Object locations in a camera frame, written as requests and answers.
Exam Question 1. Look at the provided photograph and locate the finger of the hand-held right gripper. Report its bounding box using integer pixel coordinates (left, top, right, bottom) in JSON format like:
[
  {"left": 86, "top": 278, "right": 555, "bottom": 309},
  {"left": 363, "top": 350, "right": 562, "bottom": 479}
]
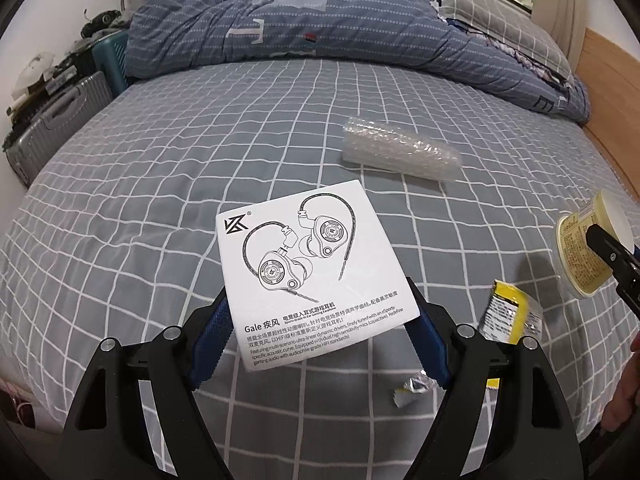
[
  {"left": 617, "top": 270, "right": 640, "bottom": 311},
  {"left": 586, "top": 225, "right": 640, "bottom": 270}
]

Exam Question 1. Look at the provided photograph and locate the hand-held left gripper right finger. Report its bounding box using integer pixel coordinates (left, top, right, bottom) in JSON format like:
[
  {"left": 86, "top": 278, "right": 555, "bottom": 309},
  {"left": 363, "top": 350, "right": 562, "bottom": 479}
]
[{"left": 405, "top": 277, "right": 596, "bottom": 480}]

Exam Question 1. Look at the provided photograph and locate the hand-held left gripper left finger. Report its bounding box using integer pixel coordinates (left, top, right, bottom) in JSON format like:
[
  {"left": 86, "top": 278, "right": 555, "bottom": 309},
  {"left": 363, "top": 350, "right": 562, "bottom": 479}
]
[{"left": 60, "top": 287, "right": 236, "bottom": 480}]

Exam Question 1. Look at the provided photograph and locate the yellow yogurt cup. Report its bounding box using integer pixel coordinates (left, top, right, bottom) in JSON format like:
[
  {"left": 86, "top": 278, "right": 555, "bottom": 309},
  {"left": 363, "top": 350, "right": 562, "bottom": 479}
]
[{"left": 556, "top": 191, "right": 636, "bottom": 301}]

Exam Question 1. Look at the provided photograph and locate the white earphone box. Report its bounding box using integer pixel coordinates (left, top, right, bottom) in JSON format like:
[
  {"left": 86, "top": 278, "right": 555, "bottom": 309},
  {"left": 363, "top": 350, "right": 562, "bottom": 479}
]
[{"left": 216, "top": 179, "right": 422, "bottom": 372}]

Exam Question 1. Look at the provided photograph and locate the person's right forearm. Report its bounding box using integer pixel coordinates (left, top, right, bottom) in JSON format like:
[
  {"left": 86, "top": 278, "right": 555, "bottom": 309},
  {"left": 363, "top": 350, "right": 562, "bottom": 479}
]
[{"left": 600, "top": 332, "right": 640, "bottom": 436}]

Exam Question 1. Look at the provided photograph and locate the small silver foil wrapper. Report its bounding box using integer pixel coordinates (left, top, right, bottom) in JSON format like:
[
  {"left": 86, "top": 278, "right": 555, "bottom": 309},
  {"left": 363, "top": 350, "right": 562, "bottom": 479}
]
[{"left": 391, "top": 371, "right": 443, "bottom": 408}]

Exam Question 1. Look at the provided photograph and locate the yellow snack wrapper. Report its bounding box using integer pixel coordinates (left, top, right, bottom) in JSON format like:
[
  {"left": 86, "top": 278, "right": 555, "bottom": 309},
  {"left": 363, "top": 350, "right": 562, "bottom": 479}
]
[{"left": 475, "top": 280, "right": 543, "bottom": 391}]

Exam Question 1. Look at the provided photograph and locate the grey checked bedsheet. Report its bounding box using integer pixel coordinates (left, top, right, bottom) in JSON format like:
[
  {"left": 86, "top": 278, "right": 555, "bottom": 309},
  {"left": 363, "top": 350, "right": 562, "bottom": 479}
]
[{"left": 0, "top": 55, "right": 640, "bottom": 480}]

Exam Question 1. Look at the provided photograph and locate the clear bubble wrap roll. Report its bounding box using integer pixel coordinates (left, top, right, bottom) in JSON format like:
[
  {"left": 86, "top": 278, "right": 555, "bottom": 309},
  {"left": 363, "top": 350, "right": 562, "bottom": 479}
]
[{"left": 341, "top": 115, "right": 461, "bottom": 182}]

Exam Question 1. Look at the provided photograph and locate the pink printed cloth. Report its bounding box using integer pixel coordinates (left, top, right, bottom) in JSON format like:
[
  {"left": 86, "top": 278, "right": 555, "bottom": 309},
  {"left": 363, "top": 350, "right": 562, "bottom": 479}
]
[{"left": 0, "top": 377, "right": 31, "bottom": 428}]

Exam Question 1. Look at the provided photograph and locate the grey checked pillow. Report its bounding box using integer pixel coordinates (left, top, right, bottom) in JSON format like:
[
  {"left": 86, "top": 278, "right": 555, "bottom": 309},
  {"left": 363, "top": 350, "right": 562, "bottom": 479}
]
[{"left": 437, "top": 0, "right": 573, "bottom": 78}]

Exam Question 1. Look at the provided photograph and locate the grey hard suitcase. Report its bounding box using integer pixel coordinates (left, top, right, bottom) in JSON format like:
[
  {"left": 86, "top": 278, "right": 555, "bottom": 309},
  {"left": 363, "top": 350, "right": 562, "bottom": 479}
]
[{"left": 4, "top": 71, "right": 113, "bottom": 188}]

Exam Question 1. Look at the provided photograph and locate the teal plastic stool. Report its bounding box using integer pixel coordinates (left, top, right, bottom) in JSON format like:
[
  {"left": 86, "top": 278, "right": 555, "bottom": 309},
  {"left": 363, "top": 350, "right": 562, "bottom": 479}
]
[{"left": 91, "top": 30, "right": 132, "bottom": 97}]

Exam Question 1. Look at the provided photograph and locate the white round object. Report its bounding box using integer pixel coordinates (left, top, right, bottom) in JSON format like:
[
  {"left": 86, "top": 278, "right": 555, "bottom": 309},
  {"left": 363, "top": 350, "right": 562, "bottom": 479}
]
[{"left": 14, "top": 52, "right": 57, "bottom": 101}]

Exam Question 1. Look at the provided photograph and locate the blue striped quilt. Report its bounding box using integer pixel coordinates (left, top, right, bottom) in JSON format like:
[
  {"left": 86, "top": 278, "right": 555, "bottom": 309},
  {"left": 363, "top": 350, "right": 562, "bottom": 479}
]
[{"left": 124, "top": 0, "right": 591, "bottom": 123}]

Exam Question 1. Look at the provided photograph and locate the black bag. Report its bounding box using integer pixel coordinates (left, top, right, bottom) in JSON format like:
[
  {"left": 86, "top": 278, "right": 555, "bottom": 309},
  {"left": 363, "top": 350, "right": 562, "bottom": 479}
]
[{"left": 81, "top": 9, "right": 124, "bottom": 39}]

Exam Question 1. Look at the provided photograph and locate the wooden bed frame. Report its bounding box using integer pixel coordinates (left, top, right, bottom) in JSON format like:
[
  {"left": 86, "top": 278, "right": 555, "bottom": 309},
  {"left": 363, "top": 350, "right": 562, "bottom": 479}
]
[{"left": 530, "top": 0, "right": 640, "bottom": 221}]

